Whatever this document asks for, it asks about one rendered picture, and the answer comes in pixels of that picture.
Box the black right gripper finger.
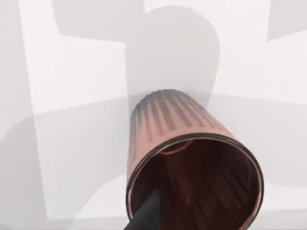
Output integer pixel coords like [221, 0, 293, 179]
[123, 188, 163, 230]

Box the copper ribbed cup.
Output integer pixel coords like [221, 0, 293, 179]
[125, 89, 264, 230]

